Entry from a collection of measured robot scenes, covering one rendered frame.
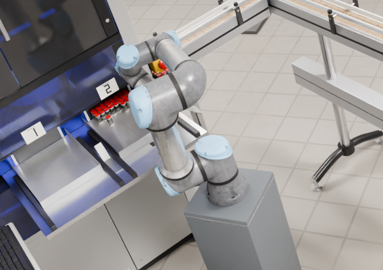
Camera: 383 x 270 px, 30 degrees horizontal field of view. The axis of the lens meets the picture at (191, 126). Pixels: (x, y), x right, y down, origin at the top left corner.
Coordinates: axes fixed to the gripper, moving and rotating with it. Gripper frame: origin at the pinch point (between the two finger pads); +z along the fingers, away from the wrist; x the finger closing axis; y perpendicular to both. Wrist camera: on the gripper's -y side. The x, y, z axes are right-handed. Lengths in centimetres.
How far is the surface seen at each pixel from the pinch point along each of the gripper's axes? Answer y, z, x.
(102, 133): 31, -35, 33
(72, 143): 27, -40, 44
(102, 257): 62, -8, 83
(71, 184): 6, -21, 47
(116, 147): 24.1, -23.7, 30.4
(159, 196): 73, -10, 48
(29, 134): 11, -49, 48
